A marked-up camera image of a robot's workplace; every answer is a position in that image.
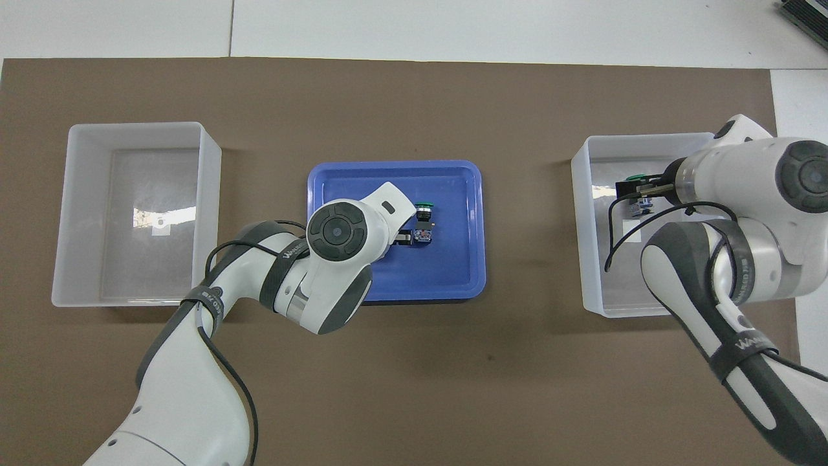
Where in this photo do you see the blue plastic tray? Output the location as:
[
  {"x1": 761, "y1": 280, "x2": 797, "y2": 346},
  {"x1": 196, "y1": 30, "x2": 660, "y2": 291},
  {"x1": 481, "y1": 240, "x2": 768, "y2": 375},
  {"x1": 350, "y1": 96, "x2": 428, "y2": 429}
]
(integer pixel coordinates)
[{"x1": 306, "y1": 160, "x2": 486, "y2": 303}]

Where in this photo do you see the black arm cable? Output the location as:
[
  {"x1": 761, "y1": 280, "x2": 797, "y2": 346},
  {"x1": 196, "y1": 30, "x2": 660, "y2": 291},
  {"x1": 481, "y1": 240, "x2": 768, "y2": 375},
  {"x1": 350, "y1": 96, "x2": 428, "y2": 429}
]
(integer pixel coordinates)
[
  {"x1": 197, "y1": 220, "x2": 308, "y2": 466},
  {"x1": 605, "y1": 193, "x2": 741, "y2": 272}
]

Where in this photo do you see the grey finned metal device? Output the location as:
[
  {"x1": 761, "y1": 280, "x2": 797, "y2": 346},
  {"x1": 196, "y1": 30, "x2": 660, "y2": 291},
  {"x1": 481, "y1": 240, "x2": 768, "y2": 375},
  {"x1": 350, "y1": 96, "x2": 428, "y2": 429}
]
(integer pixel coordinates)
[{"x1": 778, "y1": 0, "x2": 828, "y2": 43}]

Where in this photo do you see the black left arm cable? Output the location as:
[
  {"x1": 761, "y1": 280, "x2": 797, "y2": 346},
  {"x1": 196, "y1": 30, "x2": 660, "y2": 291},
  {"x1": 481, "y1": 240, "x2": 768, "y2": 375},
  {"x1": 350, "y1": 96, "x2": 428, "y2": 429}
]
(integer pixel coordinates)
[{"x1": 197, "y1": 220, "x2": 308, "y2": 466}]

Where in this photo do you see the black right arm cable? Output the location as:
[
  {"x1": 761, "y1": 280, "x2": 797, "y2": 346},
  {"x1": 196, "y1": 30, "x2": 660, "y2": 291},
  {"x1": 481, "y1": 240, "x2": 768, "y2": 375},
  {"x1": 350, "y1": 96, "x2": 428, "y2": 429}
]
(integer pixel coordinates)
[{"x1": 605, "y1": 193, "x2": 741, "y2": 272}]

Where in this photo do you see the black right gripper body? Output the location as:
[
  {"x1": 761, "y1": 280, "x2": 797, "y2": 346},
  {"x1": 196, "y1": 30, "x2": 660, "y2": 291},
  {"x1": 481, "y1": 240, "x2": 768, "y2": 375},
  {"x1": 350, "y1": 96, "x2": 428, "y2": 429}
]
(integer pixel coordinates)
[{"x1": 661, "y1": 161, "x2": 685, "y2": 203}]

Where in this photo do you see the brown paper table mat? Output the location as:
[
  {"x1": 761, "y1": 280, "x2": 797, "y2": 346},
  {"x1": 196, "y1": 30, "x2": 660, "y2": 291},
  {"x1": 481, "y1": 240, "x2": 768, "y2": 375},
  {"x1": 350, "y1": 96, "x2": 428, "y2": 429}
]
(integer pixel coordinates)
[{"x1": 0, "y1": 57, "x2": 814, "y2": 466}]

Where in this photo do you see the green push button switch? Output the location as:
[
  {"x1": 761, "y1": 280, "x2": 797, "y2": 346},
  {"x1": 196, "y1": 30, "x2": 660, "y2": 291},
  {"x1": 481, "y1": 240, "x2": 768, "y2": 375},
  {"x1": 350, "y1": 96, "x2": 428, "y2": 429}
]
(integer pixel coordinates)
[
  {"x1": 624, "y1": 172, "x2": 654, "y2": 217},
  {"x1": 413, "y1": 202, "x2": 435, "y2": 245}
]

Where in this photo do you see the translucent white plastic box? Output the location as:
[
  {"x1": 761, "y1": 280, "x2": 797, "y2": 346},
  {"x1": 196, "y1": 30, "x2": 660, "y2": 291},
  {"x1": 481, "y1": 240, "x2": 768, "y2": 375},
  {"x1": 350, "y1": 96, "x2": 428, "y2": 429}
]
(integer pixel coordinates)
[
  {"x1": 51, "y1": 122, "x2": 223, "y2": 307},
  {"x1": 571, "y1": 133, "x2": 719, "y2": 318}
]

